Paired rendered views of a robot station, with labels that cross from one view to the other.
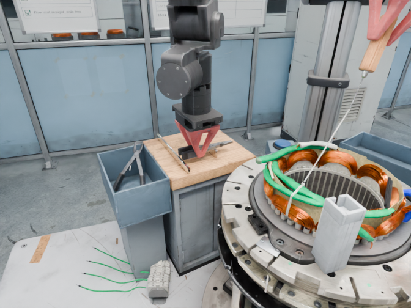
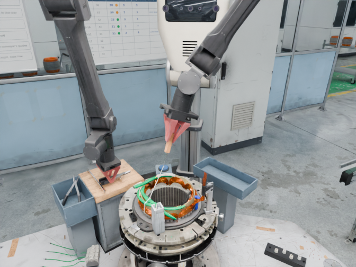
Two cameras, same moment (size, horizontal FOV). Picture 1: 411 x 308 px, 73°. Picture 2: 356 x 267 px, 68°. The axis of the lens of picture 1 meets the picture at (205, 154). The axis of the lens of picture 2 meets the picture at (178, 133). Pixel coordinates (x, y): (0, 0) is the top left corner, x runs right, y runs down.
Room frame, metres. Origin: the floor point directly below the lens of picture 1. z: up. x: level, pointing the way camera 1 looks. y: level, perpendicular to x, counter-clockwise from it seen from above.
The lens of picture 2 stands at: (-0.35, -0.12, 1.68)
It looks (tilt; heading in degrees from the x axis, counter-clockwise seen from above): 26 degrees down; 352
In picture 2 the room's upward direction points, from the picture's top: straight up
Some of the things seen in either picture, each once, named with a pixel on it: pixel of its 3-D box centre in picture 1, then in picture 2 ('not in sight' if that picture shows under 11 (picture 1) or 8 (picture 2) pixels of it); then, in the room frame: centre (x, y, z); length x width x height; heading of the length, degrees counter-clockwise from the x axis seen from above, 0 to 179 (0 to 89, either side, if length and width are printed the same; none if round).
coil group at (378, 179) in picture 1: (373, 179); (189, 190); (0.36, -0.26, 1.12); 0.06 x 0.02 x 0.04; 19
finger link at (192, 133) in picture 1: (197, 134); (108, 170); (0.51, 0.02, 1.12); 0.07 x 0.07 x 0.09; 29
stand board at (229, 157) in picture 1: (196, 153); (110, 178); (0.56, 0.02, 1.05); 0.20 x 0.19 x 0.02; 118
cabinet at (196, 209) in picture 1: (197, 201); (114, 206); (0.56, 0.02, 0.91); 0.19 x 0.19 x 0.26; 28
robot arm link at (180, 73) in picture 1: (188, 53); (99, 136); (0.48, 0.03, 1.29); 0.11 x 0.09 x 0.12; 160
